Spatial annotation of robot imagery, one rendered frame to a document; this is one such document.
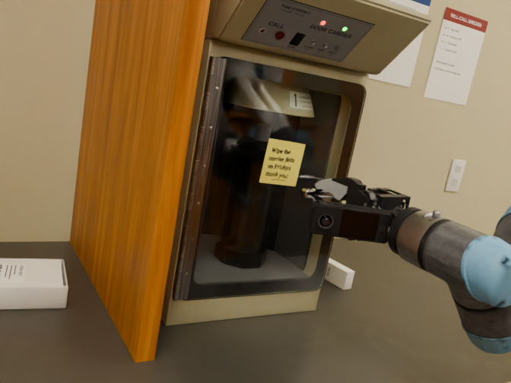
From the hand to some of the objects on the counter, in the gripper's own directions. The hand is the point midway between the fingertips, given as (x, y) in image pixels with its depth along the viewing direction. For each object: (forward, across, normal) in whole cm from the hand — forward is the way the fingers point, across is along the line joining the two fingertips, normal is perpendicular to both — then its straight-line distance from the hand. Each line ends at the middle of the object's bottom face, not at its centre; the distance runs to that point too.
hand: (315, 193), depth 86 cm
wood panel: (+21, -25, +28) cm, 43 cm away
